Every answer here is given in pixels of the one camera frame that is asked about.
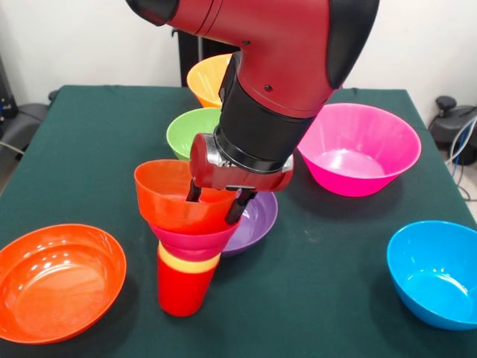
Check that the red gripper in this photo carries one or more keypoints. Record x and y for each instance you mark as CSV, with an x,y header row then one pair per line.
x,y
209,171

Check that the purple bowl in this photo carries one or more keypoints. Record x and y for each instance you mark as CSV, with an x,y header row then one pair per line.
x,y
257,220

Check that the small crimson bowl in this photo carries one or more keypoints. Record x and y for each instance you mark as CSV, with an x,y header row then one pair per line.
x,y
194,242

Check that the small orange bowl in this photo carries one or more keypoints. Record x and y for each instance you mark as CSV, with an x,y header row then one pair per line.
x,y
168,201

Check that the stack of yellow cups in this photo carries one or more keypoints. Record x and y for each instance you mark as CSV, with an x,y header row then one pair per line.
x,y
186,265

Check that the red cup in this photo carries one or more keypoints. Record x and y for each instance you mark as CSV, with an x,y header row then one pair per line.
x,y
182,291

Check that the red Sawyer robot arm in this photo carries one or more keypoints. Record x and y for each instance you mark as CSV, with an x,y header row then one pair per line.
x,y
283,67

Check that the green bowl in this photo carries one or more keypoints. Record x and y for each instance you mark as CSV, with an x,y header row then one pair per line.
x,y
190,134

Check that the dark green table cloth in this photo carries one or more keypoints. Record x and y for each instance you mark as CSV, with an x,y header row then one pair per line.
x,y
328,224

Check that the large light orange bowl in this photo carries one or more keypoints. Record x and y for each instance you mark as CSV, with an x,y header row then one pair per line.
x,y
209,78

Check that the large magenta bowl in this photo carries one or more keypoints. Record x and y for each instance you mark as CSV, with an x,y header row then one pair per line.
x,y
358,149

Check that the large red-orange bowl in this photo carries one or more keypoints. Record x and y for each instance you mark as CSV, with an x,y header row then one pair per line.
x,y
56,287

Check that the black chair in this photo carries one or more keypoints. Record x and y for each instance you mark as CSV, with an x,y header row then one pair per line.
x,y
26,119

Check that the blue bowl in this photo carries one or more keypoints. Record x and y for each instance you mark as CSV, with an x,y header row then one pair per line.
x,y
436,276

